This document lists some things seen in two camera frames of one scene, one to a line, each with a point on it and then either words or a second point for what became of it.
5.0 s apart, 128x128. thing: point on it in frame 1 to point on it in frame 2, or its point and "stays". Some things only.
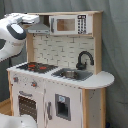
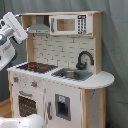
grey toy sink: x=73 y=74 stays
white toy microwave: x=71 y=24 stays
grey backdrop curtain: x=114 y=48 stays
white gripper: x=24 y=18 to x=18 y=30
